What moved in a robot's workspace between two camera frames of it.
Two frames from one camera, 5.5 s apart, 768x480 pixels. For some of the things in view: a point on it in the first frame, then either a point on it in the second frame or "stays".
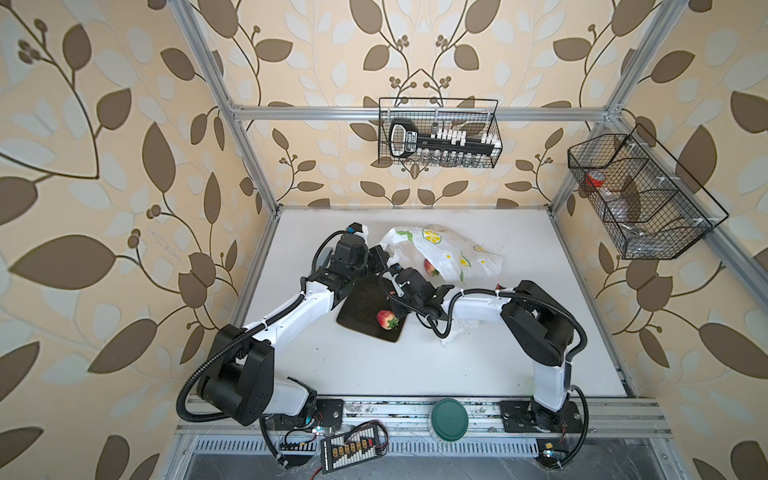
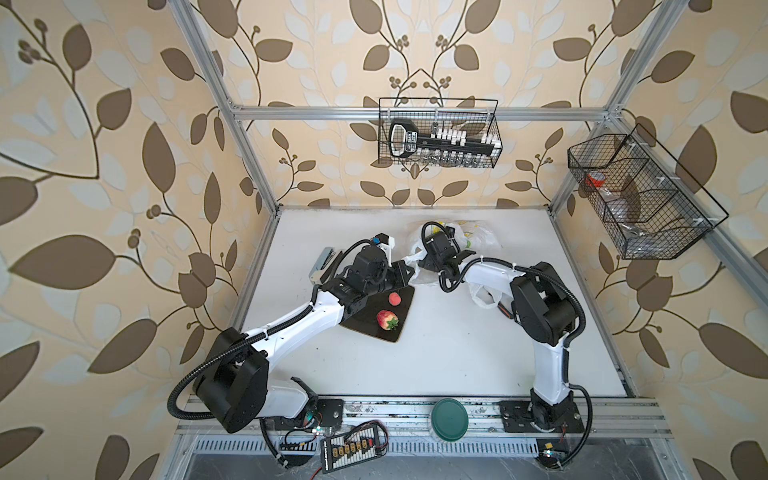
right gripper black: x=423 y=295 -> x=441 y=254
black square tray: x=366 y=299 stays
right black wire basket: x=654 y=209 stays
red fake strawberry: x=387 y=319 stays
